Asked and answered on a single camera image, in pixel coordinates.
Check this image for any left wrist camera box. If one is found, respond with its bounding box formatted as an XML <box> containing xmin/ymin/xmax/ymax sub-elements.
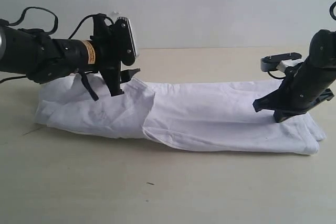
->
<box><xmin>115</xmin><ymin>16</ymin><xmax>139</xmax><ymax>66</ymax></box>

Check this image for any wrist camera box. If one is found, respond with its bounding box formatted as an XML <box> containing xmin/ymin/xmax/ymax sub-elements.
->
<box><xmin>260</xmin><ymin>52</ymin><xmax>302</xmax><ymax>72</ymax></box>
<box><xmin>115</xmin><ymin>16</ymin><xmax>139</xmax><ymax>66</ymax></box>

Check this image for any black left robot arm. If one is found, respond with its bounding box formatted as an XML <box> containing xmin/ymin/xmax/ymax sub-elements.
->
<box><xmin>1</xmin><ymin>14</ymin><xmax>140</xmax><ymax>101</ymax></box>

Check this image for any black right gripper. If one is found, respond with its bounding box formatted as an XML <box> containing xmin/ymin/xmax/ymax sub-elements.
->
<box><xmin>253</xmin><ymin>61</ymin><xmax>333</xmax><ymax>123</ymax></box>

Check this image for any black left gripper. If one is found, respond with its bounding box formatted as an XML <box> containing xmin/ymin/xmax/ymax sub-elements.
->
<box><xmin>90</xmin><ymin>13</ymin><xmax>141</xmax><ymax>97</ymax></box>

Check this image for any white t-shirt red Chinese patch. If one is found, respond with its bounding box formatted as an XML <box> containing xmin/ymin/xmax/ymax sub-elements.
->
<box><xmin>35</xmin><ymin>74</ymin><xmax>326</xmax><ymax>155</ymax></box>

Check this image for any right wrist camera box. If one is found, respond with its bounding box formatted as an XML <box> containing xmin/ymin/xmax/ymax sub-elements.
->
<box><xmin>260</xmin><ymin>52</ymin><xmax>302</xmax><ymax>72</ymax></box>

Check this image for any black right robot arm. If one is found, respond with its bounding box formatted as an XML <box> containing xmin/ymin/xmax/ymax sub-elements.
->
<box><xmin>253</xmin><ymin>29</ymin><xmax>335</xmax><ymax>123</ymax></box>

